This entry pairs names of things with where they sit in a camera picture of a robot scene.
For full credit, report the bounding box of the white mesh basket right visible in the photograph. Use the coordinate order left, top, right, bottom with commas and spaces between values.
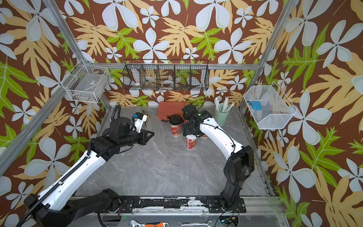
244, 83, 297, 130

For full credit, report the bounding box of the white lid red cup front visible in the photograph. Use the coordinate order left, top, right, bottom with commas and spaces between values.
186, 135, 197, 149

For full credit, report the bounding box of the black lid red cup left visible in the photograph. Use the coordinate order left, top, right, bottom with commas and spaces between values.
169, 114, 183, 137

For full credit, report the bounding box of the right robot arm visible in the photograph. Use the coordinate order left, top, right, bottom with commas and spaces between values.
182, 104, 255, 211

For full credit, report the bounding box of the silver spanner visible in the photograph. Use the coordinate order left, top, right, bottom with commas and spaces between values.
177, 221, 211, 227

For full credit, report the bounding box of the white wire basket left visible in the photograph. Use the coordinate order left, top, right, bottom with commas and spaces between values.
61, 60, 110, 103

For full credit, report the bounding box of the blue object in basket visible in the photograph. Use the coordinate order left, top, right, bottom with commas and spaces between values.
247, 101, 262, 111

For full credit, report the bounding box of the black mounting rail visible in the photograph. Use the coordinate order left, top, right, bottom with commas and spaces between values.
118, 196, 247, 214

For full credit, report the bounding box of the clear plastic carrier bag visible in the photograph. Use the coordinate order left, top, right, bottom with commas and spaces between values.
146, 115, 170, 156

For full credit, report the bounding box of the black wire basket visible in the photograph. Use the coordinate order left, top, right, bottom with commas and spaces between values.
122, 59, 210, 91

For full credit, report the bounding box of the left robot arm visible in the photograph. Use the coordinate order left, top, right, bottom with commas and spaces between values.
17, 112, 154, 227

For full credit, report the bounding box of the red plastic tool case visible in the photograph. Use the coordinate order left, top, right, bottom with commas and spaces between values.
157, 101, 187, 122

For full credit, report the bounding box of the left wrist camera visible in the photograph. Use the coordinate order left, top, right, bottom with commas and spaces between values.
133, 112, 148, 133

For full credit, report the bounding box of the green straw holder cup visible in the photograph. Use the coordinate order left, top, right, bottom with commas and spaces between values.
213, 103, 231, 126

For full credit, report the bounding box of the orange adjustable wrench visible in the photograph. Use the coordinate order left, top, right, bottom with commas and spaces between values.
129, 220, 169, 227

